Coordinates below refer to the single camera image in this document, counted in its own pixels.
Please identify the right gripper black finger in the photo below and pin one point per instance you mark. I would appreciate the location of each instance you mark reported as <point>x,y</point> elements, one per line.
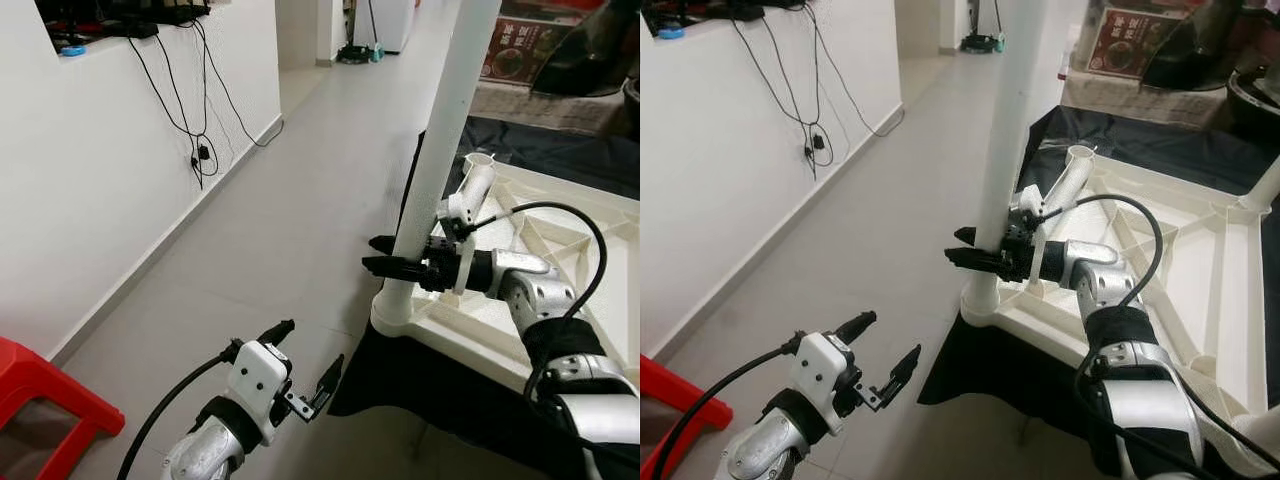
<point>382,243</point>
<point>975,260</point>
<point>390,267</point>
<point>965,236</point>

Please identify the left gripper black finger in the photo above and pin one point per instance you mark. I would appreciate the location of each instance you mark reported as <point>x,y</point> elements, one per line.
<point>330,378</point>
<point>857,325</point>
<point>277,332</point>
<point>900,370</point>

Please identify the white plastic children table top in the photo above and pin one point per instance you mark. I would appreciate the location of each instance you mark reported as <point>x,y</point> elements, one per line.
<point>460,335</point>
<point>1040,320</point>

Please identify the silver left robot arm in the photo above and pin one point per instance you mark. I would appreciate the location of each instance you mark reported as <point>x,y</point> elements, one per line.
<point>765,445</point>
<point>205,450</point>

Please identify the black power adapter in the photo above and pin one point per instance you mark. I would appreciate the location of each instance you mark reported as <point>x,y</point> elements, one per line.
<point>818,142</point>
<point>203,153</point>

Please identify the speckled stone ledge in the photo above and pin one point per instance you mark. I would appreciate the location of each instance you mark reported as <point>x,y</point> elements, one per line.
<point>1120,105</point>
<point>520,110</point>

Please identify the red plastic stool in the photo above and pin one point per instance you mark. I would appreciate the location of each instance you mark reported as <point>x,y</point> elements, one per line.
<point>670,395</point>
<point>40,375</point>

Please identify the white appliance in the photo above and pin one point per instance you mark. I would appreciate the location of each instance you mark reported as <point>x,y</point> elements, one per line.
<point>390,25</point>

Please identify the orange lid storage box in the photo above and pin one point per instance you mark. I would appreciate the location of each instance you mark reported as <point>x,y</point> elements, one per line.
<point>1125,50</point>
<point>520,55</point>

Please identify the black bowl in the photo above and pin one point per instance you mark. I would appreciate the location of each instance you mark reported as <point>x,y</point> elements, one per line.
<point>1255,105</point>
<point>632,105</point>

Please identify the black bag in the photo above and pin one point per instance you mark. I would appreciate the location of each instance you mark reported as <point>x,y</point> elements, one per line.
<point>590,60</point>
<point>1200,50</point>

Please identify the small blue object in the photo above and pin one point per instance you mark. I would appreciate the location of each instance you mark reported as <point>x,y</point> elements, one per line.
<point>72,50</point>
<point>672,32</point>

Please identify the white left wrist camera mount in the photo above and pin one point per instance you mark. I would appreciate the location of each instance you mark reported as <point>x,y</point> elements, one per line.
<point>255,375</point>
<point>818,365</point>

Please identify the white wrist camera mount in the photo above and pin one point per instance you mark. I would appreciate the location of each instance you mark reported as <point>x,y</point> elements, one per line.
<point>458,210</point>
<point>255,375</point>
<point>818,365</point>
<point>1030,205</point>

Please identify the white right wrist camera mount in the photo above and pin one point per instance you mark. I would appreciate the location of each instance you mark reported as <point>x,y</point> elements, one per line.
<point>1030,205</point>
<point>458,210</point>

